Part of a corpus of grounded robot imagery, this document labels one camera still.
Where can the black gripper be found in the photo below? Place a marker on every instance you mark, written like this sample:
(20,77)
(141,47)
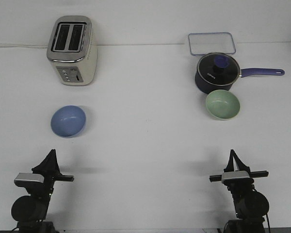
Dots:
(49,170)
(246,199)

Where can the blue bowl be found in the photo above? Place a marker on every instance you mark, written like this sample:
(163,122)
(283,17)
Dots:
(68,121)

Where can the green bowl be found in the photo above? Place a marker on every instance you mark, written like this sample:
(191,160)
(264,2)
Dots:
(222,104)

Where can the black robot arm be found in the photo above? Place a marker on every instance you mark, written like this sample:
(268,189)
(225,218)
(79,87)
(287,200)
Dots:
(246,223)
(30,211)

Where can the glass lid with blue knob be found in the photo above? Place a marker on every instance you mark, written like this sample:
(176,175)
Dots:
(218,69)

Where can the silver two-slot toaster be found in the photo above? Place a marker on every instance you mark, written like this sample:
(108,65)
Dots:
(72,50)

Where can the clear blue-rimmed container lid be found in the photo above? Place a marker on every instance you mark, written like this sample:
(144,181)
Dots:
(204,43)

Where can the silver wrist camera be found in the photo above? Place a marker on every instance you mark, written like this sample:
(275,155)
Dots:
(233,176)
(28,179)

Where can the blue saucepan with handle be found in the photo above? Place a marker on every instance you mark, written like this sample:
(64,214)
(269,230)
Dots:
(206,87)

